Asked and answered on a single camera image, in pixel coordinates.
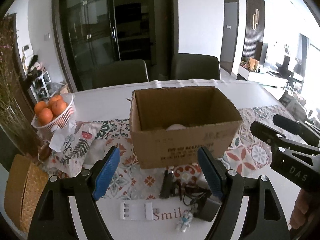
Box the dark dining chair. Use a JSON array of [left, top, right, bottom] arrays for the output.
[[92, 59, 149, 89], [171, 53, 221, 80]]

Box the brown cardboard box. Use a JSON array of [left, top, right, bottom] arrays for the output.
[[129, 86, 242, 169]]

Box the black power adapter with cable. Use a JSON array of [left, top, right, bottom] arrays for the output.
[[170, 181, 222, 222]]

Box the black plug adapter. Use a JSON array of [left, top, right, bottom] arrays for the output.
[[159, 170, 174, 199]]

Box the white shoe shelf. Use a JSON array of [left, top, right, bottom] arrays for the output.
[[30, 70, 51, 102]]

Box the orange fruit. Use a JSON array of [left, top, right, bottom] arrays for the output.
[[37, 108, 53, 126], [34, 101, 48, 115], [52, 99, 67, 116]]

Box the small white figurine keychain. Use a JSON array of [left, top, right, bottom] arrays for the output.
[[176, 211, 194, 233]]

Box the grey hallway door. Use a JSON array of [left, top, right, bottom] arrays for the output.
[[220, 0, 239, 74]]

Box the dark glass cabinet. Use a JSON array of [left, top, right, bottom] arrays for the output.
[[52, 0, 178, 92]]

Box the white round object in box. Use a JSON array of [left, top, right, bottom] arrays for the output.
[[167, 124, 186, 131]]

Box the patterned table runner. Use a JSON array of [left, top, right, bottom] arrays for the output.
[[42, 105, 293, 200]]

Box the white tv console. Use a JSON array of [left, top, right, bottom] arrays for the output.
[[236, 66, 287, 88]]

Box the dried flower bouquet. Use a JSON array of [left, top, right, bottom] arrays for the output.
[[1, 16, 41, 157]]

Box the left dark dining chair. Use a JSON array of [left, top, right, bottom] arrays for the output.
[[92, 59, 149, 89]]

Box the floral tissue pack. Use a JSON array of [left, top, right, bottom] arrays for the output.
[[46, 121, 103, 177]]

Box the right dark dining chair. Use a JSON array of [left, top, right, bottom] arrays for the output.
[[171, 53, 221, 80]]

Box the white fruit basket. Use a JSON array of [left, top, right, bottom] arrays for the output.
[[31, 93, 76, 132]]

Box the woven yellow box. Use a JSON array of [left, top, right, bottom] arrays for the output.
[[4, 154, 48, 233]]

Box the person's right hand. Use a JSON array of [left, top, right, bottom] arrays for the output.
[[290, 189, 319, 230]]

